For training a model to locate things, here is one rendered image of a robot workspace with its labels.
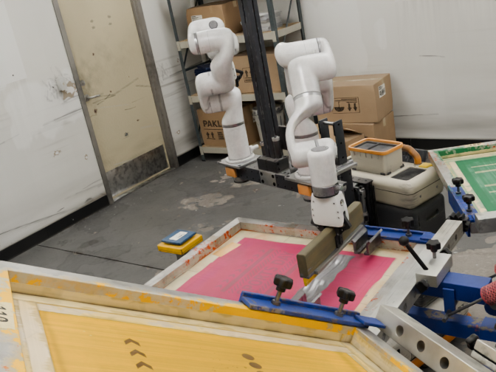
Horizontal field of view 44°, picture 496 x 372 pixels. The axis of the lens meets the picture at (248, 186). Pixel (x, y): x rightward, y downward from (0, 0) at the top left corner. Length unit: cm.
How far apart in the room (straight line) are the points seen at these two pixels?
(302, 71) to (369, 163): 110
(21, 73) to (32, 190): 97
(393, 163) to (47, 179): 348
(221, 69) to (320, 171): 81
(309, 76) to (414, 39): 388
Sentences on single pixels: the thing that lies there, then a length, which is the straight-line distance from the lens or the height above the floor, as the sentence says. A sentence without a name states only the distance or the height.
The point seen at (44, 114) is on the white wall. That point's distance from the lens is 555.
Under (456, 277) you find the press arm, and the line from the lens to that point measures 174.
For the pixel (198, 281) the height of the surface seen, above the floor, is 96.
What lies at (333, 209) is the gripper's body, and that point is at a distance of 177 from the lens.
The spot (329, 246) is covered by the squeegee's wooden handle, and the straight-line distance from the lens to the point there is 180.
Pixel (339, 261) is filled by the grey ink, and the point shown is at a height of 96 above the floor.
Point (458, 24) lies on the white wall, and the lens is 554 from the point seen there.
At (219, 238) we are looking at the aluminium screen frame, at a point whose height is 98.
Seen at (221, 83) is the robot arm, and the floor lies 149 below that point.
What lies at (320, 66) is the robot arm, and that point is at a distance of 186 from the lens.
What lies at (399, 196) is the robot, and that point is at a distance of 276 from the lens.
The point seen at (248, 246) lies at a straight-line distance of 226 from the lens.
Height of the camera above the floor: 192
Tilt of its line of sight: 20 degrees down
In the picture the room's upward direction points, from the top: 11 degrees counter-clockwise
